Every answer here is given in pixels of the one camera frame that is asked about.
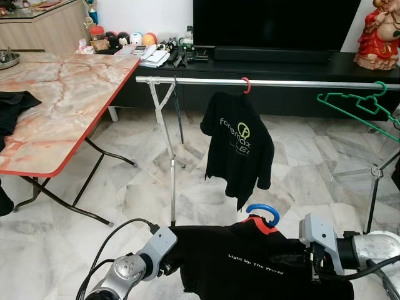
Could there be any blue plastic hanger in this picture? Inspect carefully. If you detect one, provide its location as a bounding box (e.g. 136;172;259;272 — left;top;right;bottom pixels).
246;204;280;227

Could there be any green plastic hanger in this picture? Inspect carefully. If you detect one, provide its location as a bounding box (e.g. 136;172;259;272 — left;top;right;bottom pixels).
316;81;400;143

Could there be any black shirt fonemax print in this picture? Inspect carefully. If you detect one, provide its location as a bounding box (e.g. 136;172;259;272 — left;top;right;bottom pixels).
200;92;276;211

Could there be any black cloth heap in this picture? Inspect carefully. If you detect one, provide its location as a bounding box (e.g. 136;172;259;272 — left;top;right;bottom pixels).
0;181;14;216

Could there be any marble pattern folding table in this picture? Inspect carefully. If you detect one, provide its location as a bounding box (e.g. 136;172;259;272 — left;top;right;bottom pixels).
0;52;142;227

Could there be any silver metal clothes rack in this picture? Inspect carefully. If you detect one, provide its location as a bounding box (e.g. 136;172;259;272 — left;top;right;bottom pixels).
136;76;400;235

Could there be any black low tv cabinet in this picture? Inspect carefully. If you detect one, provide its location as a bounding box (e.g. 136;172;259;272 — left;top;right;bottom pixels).
112;50;400;119

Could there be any black soundbar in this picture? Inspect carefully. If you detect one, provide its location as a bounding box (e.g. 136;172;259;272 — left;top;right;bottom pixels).
214;46;332;64

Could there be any black shirt small green logo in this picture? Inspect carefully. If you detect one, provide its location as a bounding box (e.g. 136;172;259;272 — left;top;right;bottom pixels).
0;91;43;151

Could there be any black mouse plush toy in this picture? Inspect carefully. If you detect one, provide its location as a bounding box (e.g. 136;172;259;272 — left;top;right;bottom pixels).
105;31;131;49

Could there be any pink tissue pack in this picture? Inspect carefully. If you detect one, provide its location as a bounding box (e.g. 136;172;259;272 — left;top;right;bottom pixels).
77;39;94;54

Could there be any jar with red lid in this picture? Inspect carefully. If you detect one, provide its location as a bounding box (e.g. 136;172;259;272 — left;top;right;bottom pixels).
89;25;107;52

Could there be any red gold statue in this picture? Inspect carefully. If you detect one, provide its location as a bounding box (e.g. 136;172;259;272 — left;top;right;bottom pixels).
354;0;400;71

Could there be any black flat television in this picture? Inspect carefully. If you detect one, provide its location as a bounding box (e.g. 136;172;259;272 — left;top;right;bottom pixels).
192;0;363;52

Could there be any gold blue trophy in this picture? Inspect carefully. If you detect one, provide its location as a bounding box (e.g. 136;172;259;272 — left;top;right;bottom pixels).
84;0;101;29

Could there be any wooden sideboard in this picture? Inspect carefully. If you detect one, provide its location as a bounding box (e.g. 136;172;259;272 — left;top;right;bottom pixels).
0;0;88;54

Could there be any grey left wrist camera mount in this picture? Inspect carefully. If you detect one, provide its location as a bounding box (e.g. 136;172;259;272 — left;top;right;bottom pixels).
141;226;179;276

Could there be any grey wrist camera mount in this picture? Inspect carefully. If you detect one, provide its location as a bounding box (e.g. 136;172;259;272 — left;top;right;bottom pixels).
299;214;342;261
141;226;179;276

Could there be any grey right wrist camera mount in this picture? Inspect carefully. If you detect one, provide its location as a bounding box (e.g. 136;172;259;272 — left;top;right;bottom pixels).
299;214;342;261

